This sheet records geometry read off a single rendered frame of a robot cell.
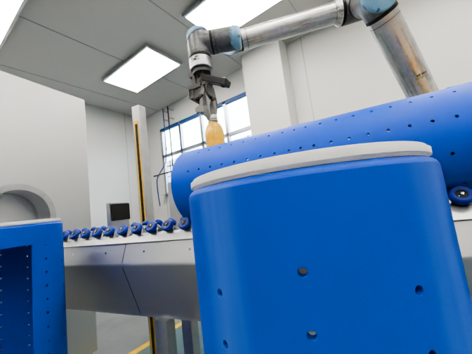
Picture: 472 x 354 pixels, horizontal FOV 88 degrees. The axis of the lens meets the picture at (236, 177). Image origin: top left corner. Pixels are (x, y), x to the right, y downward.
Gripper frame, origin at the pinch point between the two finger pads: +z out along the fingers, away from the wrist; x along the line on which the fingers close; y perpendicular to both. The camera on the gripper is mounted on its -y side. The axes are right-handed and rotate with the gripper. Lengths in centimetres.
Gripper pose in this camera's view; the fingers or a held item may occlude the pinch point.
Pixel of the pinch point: (212, 117)
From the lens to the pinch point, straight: 97.1
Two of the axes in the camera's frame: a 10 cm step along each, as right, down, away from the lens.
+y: -9.0, 1.7, 4.0
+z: 1.4, 9.8, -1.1
